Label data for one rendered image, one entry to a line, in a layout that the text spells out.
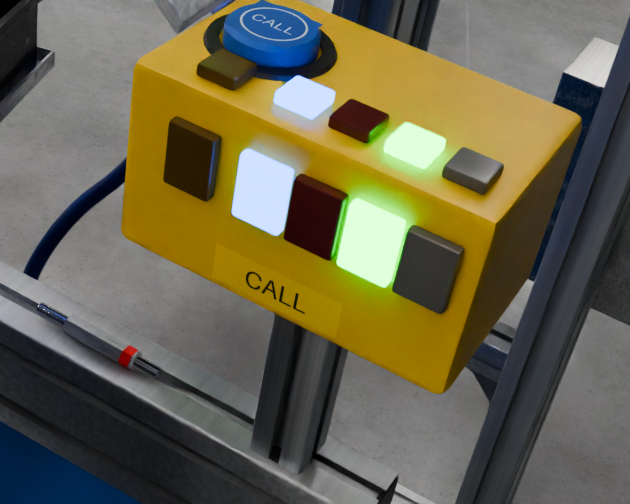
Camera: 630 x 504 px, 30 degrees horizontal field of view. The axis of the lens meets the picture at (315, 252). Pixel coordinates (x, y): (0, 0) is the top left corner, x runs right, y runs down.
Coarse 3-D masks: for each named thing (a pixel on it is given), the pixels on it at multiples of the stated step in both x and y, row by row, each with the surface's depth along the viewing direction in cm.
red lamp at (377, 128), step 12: (348, 108) 45; (360, 108) 45; (372, 108) 45; (336, 120) 44; (348, 120) 44; (360, 120) 44; (372, 120) 44; (384, 120) 45; (348, 132) 44; (360, 132) 44; (372, 132) 44
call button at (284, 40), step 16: (240, 16) 48; (256, 16) 49; (272, 16) 49; (288, 16) 49; (304, 16) 49; (224, 32) 48; (240, 32) 47; (256, 32) 48; (272, 32) 48; (288, 32) 48; (304, 32) 48; (320, 32) 49; (240, 48) 47; (256, 48) 47; (272, 48) 47; (288, 48) 47; (304, 48) 47; (272, 64) 47; (288, 64) 47; (304, 64) 48
